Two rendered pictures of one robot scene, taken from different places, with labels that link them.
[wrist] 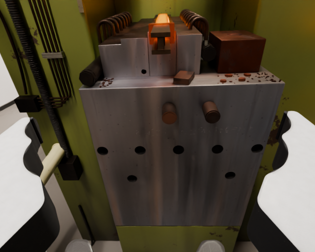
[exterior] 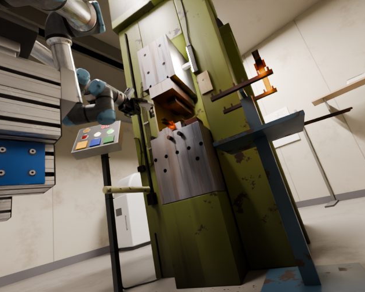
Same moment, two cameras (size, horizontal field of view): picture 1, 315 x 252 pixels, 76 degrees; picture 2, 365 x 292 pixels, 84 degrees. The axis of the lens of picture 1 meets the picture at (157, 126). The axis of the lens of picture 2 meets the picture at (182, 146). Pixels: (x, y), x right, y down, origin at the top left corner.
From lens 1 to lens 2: 117 cm
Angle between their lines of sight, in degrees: 54
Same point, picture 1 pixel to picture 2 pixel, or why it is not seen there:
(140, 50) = (166, 130)
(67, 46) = not seen: hidden behind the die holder
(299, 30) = (221, 116)
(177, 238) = (190, 209)
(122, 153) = (161, 159)
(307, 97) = not seen: hidden behind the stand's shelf
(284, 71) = (225, 128)
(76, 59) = not seen: hidden behind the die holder
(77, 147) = (156, 188)
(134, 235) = (170, 211)
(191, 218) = (192, 190)
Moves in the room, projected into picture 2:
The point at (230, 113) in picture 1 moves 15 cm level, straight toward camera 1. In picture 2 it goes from (188, 134) to (170, 131)
